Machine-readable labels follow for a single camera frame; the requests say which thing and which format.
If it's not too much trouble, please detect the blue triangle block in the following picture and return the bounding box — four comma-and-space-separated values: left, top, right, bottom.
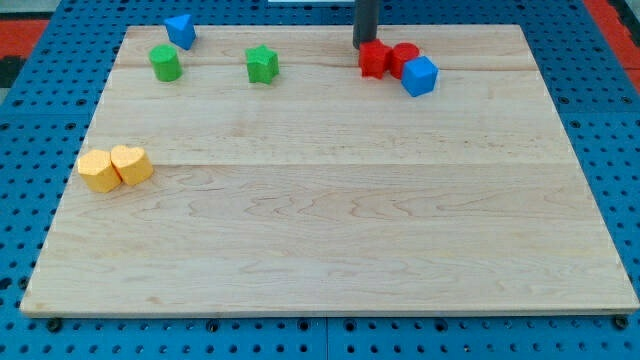
164, 14, 196, 50

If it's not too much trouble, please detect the wooden board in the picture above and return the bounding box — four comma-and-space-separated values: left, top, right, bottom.
21, 25, 639, 318

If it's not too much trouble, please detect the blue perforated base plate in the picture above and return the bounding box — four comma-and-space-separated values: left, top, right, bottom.
1, 1, 639, 359

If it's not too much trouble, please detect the yellow heart block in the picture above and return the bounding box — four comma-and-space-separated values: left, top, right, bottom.
111, 145, 154, 186

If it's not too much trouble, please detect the blue cube block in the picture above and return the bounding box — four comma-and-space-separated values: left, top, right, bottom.
401, 56, 439, 97

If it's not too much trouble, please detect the red star block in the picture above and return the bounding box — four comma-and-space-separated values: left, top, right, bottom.
359, 39, 392, 79

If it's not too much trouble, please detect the green star block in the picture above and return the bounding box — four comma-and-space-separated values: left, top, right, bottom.
245, 44, 279, 84

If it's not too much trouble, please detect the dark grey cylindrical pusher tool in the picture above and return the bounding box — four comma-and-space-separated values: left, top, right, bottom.
352, 0, 380, 49

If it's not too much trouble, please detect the yellow pentagon block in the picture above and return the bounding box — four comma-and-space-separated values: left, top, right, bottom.
77, 149, 122, 193

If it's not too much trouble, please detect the red cylinder block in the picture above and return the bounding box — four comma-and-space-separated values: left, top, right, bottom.
389, 42, 420, 79

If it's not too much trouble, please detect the green cylinder block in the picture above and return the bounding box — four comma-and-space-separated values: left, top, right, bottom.
148, 44, 182, 82

